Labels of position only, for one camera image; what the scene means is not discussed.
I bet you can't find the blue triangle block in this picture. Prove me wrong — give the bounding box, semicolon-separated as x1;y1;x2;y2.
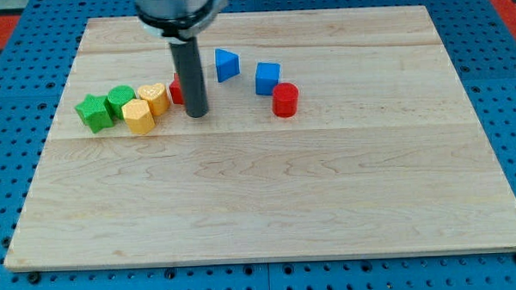
215;48;240;83

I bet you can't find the blue cube block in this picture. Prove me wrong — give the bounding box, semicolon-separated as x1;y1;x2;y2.
255;62;280;96

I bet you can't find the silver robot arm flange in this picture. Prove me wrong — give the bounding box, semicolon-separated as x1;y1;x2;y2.
134;0;228;43

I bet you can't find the green star block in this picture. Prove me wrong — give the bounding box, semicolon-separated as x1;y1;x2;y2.
75;94;114;133

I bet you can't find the yellow heart block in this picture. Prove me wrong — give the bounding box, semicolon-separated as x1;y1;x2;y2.
138;83;170;116

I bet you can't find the red cylinder block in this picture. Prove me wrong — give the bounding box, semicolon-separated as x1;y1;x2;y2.
271;82;299;118

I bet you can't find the green cylinder block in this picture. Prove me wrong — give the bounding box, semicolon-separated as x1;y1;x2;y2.
107;85;136;120

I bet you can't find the yellow hexagon block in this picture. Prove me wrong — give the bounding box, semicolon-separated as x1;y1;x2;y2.
121;99;156;134

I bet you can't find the red block behind rod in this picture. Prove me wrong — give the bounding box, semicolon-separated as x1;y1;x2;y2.
169;73;184;105

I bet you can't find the light wooden board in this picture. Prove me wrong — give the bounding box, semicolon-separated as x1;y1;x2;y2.
4;6;516;272

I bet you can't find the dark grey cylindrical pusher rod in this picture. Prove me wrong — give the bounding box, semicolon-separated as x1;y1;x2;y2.
170;37;209;118

